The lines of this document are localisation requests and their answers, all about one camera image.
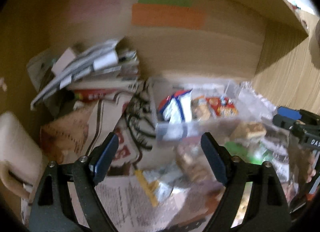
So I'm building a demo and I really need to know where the blue white snack packet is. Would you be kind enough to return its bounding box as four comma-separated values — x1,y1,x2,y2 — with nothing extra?
158,90,193,124

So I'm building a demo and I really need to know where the person's right hand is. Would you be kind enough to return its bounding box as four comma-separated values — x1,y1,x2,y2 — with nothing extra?
306,167,316,183

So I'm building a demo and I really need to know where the clear plastic storage bin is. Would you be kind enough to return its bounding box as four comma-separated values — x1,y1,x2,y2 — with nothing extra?
147,77,276,146

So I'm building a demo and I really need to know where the beige cushion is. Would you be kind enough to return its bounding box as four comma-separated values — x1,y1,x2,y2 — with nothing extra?
1,112,46,200

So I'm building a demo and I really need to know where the red orange snack packet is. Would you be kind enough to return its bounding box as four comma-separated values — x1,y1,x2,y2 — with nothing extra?
206,96,238,118

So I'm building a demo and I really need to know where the newspaper print cloth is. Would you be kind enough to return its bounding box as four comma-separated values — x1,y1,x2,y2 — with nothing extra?
21,81,301,232

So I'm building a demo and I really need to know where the red book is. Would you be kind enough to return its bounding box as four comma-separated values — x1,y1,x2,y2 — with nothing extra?
73,89,119,103

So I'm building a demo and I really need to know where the orange paper note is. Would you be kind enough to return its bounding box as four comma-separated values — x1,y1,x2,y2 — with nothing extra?
131,3,207,30

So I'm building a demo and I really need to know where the stack of books and papers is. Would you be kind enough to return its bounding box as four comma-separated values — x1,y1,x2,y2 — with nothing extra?
30,38,137,110

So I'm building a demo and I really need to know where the green paper note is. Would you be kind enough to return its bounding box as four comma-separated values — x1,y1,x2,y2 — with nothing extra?
138,0,193,7

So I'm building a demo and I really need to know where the pink paper note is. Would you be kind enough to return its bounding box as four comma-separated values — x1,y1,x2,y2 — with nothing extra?
69,0,121,21

